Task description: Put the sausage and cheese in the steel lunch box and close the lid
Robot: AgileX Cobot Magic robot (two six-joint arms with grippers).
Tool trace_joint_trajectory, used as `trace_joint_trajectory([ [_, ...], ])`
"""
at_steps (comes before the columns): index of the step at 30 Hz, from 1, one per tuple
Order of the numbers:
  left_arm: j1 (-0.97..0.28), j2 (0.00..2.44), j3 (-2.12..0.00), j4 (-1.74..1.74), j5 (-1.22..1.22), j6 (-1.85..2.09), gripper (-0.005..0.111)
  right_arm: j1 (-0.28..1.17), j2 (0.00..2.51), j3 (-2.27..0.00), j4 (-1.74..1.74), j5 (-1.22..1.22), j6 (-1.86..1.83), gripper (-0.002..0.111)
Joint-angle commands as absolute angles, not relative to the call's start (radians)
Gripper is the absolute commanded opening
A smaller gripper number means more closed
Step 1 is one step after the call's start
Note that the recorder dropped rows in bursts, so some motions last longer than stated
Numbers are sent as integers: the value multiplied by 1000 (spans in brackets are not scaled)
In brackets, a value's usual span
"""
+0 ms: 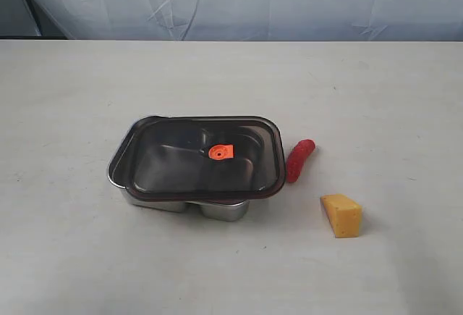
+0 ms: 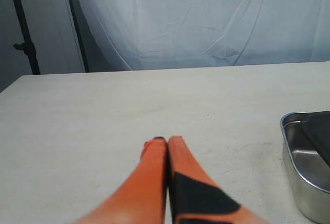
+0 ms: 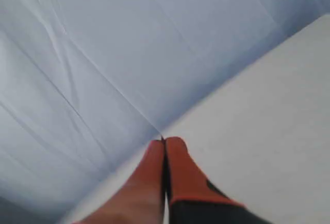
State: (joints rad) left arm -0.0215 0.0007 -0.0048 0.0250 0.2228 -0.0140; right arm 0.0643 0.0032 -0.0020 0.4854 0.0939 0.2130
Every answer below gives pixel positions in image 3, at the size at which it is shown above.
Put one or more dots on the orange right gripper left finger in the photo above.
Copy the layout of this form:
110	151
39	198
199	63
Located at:
141	198

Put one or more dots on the white backdrop cloth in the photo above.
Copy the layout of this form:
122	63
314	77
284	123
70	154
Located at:
85	84

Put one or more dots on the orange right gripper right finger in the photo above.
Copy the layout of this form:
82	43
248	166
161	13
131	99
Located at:
191	195

